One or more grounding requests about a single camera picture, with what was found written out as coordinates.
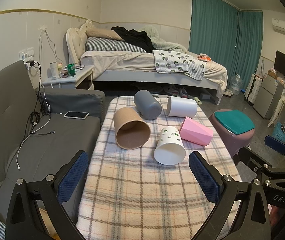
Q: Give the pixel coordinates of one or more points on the plaid table cloth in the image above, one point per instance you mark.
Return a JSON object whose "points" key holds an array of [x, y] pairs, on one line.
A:
{"points": [[128, 195]]}

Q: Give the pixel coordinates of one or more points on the checkered pillow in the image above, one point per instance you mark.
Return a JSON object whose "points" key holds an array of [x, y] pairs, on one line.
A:
{"points": [[104, 44]]}

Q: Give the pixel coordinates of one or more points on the white plastic cup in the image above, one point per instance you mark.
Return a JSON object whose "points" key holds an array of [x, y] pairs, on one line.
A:
{"points": [[181, 107]]}

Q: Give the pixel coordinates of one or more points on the beige bed sheet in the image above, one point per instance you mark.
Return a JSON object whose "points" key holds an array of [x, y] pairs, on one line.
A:
{"points": [[160, 67]]}

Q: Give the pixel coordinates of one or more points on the grey sofa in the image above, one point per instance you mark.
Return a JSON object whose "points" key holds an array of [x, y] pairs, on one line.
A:
{"points": [[35, 138]]}

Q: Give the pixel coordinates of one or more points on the green soda can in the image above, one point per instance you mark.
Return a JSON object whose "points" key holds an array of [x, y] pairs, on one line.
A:
{"points": [[71, 69]]}

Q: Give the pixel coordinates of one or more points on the light green blanket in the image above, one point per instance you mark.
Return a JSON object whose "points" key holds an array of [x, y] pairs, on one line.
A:
{"points": [[159, 43]]}

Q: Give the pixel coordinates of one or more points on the grey mini fridge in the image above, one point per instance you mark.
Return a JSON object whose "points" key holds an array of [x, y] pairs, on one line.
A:
{"points": [[268, 97]]}

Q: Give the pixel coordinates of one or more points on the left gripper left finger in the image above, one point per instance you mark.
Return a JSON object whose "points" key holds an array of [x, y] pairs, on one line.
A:
{"points": [[24, 220]]}

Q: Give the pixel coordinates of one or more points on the pink faceted cup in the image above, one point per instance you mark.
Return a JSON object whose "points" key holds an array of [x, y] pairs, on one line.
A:
{"points": [[195, 132]]}

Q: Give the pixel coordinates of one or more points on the teal stool cushion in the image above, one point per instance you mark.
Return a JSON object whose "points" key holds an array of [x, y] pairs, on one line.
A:
{"points": [[235, 121]]}

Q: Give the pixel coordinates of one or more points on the beige pillow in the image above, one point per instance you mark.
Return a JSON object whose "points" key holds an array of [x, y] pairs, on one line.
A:
{"points": [[103, 33]]}

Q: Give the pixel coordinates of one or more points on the floral quilted mat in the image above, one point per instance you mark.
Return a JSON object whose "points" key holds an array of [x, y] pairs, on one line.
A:
{"points": [[167, 61]]}

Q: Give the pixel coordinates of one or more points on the grey plastic cup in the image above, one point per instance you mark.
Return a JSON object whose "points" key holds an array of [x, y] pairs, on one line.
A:
{"points": [[147, 105]]}

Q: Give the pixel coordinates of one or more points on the teal curtain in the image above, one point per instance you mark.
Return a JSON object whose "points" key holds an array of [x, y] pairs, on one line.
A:
{"points": [[230, 37]]}

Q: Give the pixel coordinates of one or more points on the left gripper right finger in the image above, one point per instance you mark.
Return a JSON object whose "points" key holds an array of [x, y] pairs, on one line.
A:
{"points": [[252, 220]]}

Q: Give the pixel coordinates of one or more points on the white floral paper cup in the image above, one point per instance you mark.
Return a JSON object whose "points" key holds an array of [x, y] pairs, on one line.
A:
{"points": [[169, 149]]}

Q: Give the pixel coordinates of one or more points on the wall power outlet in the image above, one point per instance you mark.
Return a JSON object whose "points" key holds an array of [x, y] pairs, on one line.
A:
{"points": [[26, 54]]}

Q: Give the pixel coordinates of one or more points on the purple plastic stool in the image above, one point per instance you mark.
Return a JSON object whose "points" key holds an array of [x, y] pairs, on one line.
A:
{"points": [[232, 142]]}

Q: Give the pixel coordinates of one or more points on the smartphone on sofa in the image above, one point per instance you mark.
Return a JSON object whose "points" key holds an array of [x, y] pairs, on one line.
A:
{"points": [[76, 115]]}

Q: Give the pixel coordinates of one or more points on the brown paper cup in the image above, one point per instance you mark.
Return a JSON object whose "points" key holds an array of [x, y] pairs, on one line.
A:
{"points": [[131, 131]]}

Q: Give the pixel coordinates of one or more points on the blue laundry basket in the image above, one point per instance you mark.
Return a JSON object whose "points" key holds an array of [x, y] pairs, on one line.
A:
{"points": [[279, 132]]}

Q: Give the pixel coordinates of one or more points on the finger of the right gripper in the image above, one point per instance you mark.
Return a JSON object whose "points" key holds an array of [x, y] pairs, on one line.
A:
{"points": [[275, 144]]}

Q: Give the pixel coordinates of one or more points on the green slipper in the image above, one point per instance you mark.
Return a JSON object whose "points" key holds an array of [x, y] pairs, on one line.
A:
{"points": [[197, 100]]}

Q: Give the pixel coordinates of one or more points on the orange snack packet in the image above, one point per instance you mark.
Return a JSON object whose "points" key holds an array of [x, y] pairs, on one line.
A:
{"points": [[204, 57]]}

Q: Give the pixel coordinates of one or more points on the large water bottle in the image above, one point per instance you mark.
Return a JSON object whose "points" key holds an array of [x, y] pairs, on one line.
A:
{"points": [[235, 84]]}

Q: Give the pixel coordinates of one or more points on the white tumbler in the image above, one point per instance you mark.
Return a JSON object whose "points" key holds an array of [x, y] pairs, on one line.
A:
{"points": [[54, 70]]}

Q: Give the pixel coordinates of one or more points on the black clothing pile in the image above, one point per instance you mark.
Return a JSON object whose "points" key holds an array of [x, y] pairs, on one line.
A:
{"points": [[136, 38]]}

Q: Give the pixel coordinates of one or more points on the white bed frame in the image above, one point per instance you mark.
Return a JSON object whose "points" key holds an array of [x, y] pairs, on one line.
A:
{"points": [[127, 66]]}

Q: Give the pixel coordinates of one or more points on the white nightstand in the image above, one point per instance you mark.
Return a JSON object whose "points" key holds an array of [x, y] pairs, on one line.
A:
{"points": [[82, 80]]}

